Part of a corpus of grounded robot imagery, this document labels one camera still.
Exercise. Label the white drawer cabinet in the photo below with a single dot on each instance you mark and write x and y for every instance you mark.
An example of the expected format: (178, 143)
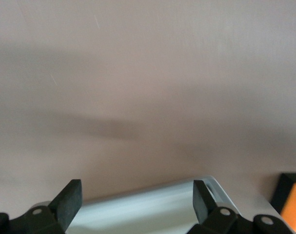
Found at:
(138, 209)

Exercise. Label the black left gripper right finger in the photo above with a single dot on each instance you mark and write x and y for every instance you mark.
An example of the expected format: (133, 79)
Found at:
(203, 207)

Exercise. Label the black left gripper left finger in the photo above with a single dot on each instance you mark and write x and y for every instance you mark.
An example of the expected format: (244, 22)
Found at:
(65, 202)

